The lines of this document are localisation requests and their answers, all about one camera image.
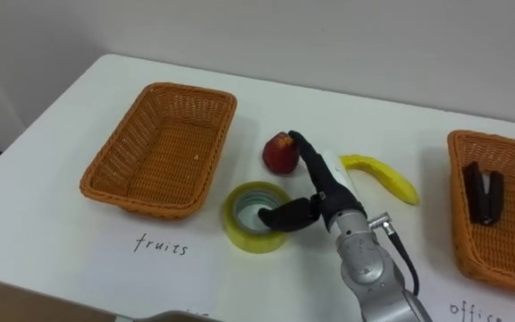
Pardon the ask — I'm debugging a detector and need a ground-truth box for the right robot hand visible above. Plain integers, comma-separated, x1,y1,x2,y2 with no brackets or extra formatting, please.
257,130,368,233

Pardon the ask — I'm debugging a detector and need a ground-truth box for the yellow banana soft toy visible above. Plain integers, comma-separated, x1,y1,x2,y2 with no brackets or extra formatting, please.
339,154,421,207

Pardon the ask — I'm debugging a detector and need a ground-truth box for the red apple soft toy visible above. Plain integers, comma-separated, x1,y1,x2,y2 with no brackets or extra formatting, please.
261,131,301,176

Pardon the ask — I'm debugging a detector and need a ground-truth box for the yellow clear tape roll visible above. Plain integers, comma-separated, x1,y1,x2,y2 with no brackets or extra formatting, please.
222,180,294,255

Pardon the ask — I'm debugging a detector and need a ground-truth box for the black stapler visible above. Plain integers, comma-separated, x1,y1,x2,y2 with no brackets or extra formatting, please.
461,161,505,226

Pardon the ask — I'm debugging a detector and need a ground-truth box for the empty orange wicker basket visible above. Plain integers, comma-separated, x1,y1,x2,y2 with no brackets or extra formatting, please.
79,81,239,221

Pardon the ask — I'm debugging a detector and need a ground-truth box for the white desk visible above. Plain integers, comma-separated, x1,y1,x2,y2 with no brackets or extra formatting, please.
0,54,515,322

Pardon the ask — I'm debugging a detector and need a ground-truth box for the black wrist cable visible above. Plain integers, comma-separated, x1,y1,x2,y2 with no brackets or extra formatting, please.
367,212,421,298

